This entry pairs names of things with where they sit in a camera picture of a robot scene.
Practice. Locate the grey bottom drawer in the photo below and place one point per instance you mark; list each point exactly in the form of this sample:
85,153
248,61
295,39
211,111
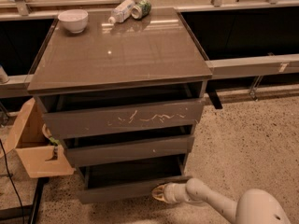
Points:
130,179

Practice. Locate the green drink can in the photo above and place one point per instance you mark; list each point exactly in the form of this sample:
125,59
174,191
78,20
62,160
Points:
141,9

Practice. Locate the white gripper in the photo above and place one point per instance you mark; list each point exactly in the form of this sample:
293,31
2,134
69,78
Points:
170,192

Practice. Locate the open cardboard box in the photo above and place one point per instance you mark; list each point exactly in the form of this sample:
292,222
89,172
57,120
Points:
38,156

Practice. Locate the white ceramic bowl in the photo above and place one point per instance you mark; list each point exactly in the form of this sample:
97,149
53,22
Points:
74,20

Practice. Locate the clear plastic bottle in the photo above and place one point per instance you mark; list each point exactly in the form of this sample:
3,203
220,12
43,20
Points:
122,12

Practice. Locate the metal railing frame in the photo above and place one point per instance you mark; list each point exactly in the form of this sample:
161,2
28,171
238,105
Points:
243,67

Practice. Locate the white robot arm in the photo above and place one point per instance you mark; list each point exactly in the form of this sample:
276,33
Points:
255,206

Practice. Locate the grey drawer cabinet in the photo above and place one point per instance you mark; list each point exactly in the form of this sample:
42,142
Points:
138,62

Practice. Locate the grey scratched top drawer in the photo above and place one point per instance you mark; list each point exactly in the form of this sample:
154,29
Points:
122,119

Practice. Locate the grey middle drawer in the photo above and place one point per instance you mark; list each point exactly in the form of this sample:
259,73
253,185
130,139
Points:
129,146

